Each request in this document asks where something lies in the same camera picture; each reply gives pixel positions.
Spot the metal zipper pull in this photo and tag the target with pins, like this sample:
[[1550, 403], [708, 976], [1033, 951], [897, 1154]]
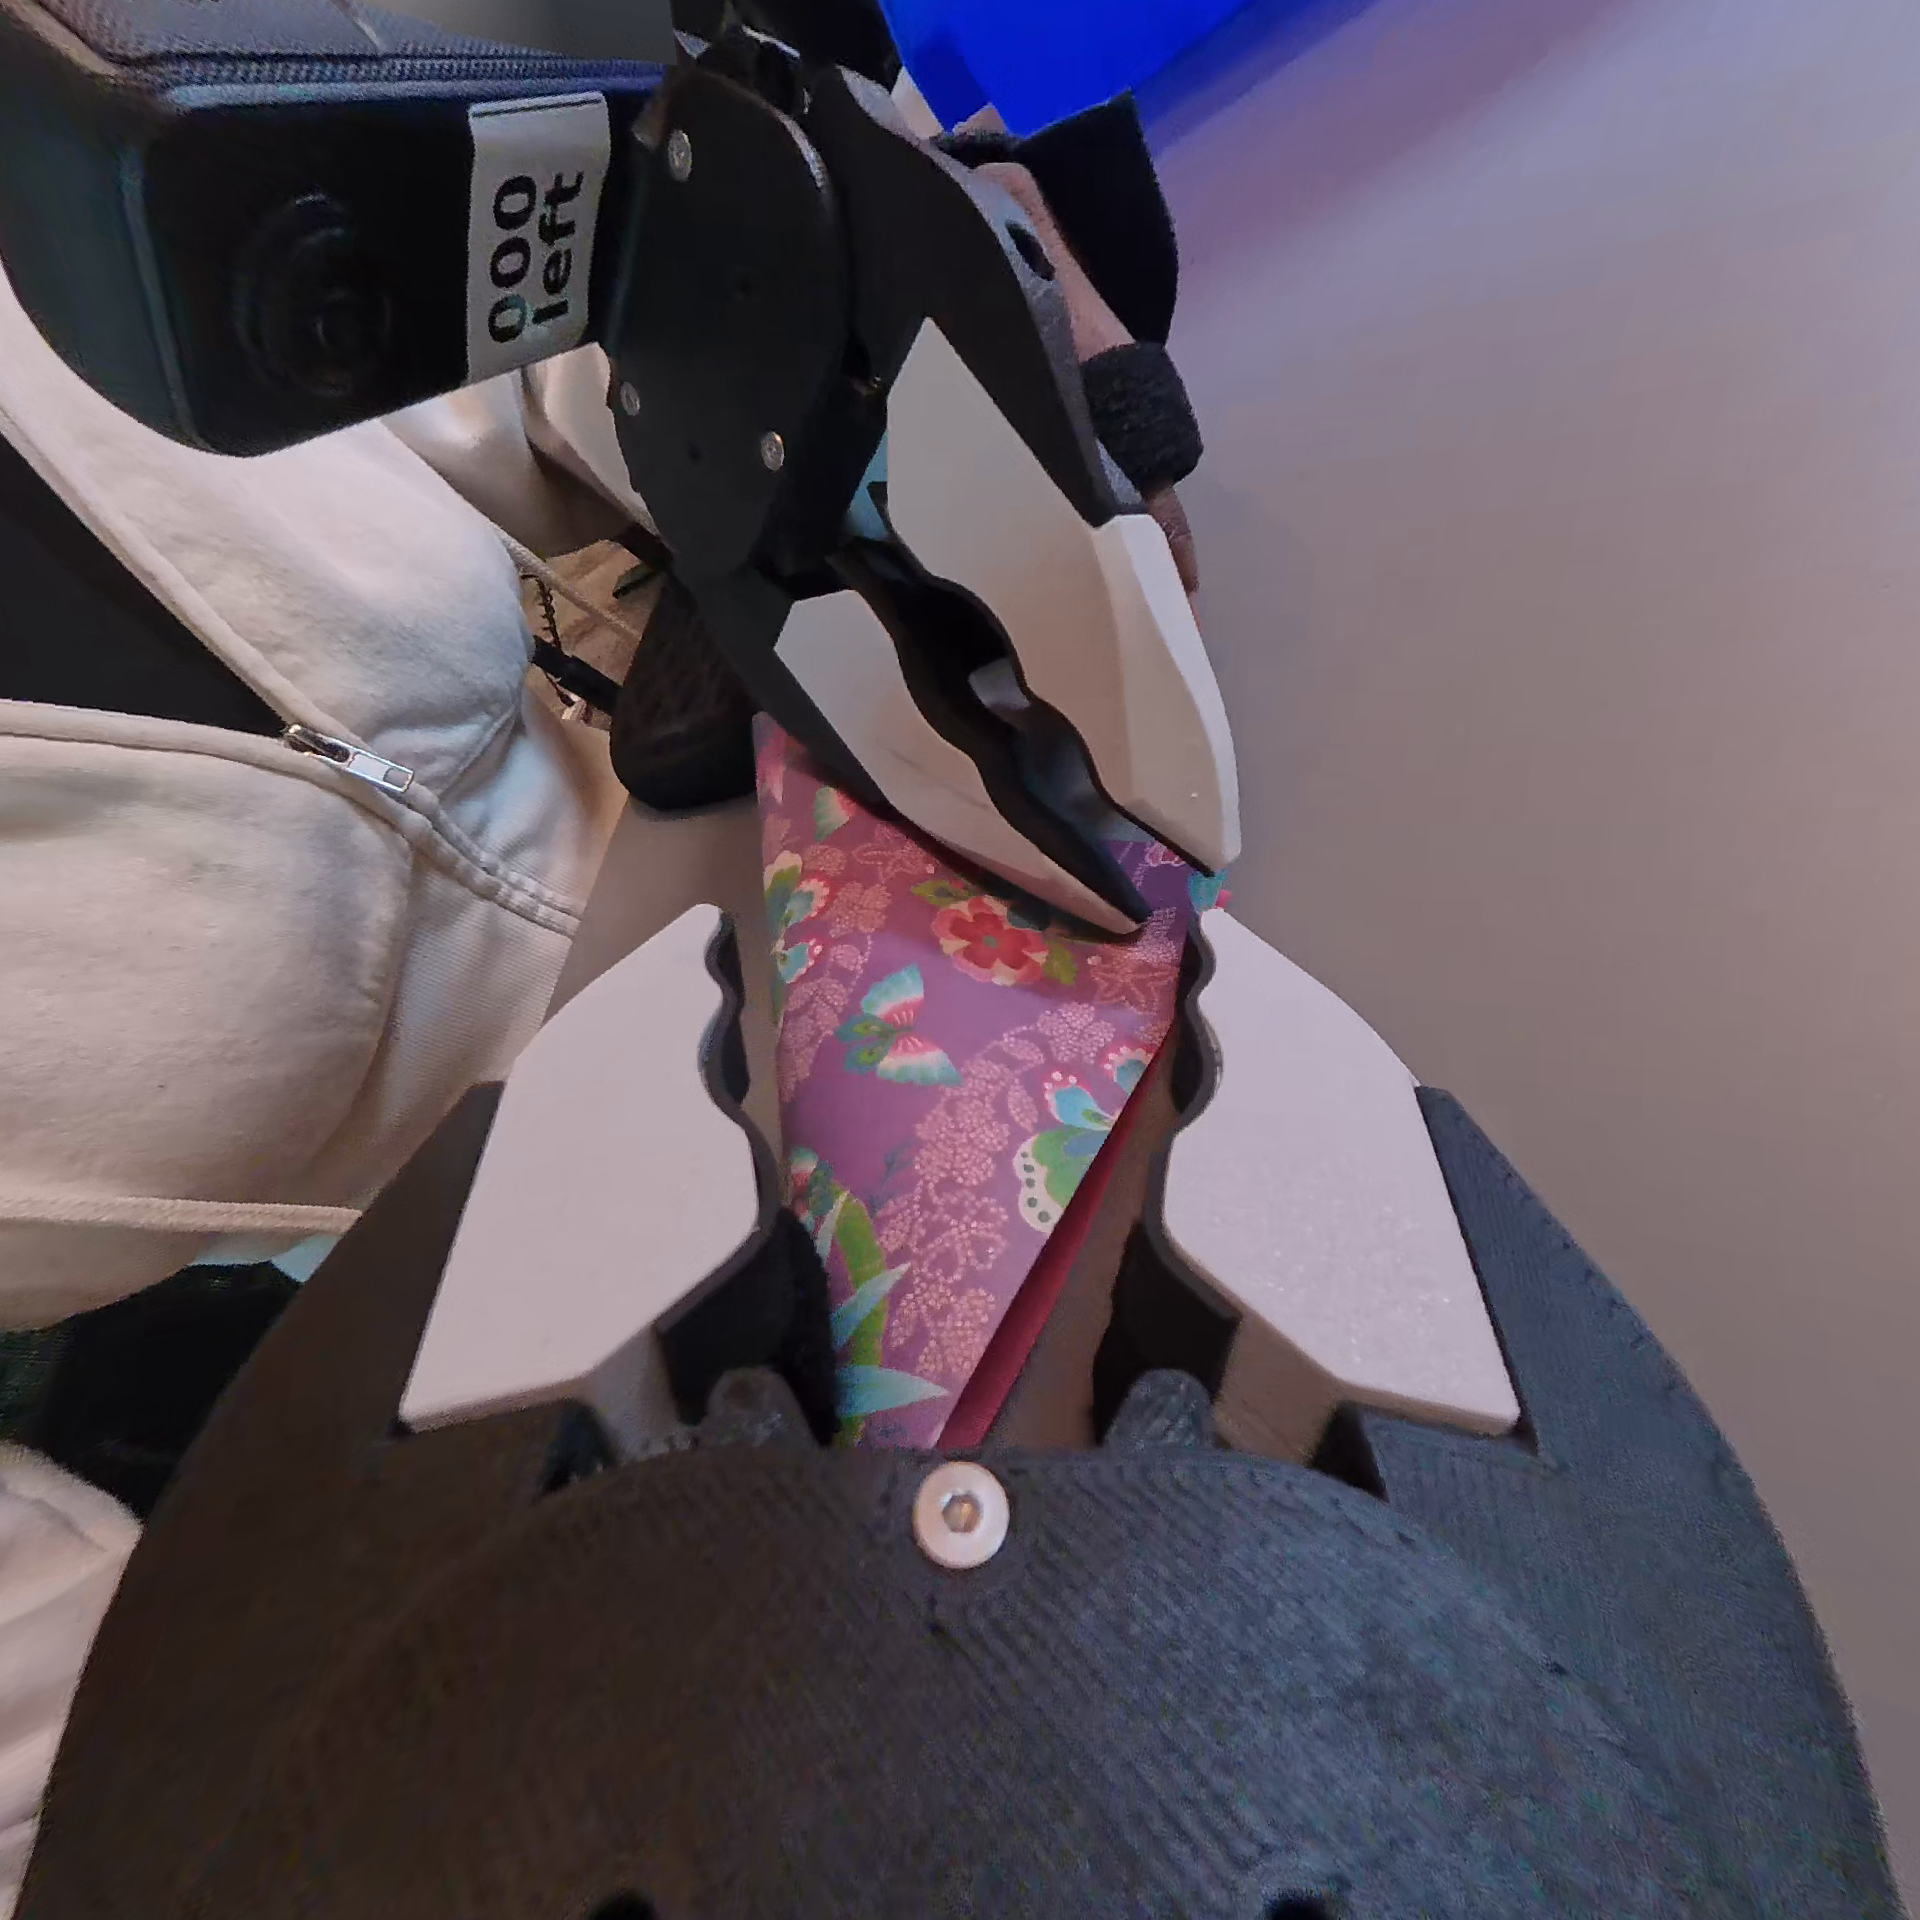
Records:
[[354, 761]]

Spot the black inner shirt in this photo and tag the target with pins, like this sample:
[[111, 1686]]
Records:
[[86, 630]]

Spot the dark trousers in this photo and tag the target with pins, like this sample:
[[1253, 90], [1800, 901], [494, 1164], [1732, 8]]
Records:
[[137, 1379]]

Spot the cream zip hoodie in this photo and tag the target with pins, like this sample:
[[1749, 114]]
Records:
[[224, 931]]

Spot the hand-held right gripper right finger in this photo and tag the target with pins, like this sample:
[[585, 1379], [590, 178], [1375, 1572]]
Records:
[[1332, 1205]]

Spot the purple floral origami paper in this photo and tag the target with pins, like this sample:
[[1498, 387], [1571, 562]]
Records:
[[932, 1140]]

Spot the blue plastic container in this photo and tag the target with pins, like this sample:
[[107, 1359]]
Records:
[[1052, 52]]

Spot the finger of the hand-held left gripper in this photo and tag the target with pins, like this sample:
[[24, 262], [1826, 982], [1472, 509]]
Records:
[[932, 750], [1151, 678]]

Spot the person's left hand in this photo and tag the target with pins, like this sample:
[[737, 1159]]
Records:
[[1176, 544]]

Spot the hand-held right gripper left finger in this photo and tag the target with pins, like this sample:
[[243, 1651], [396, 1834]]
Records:
[[602, 1174]]

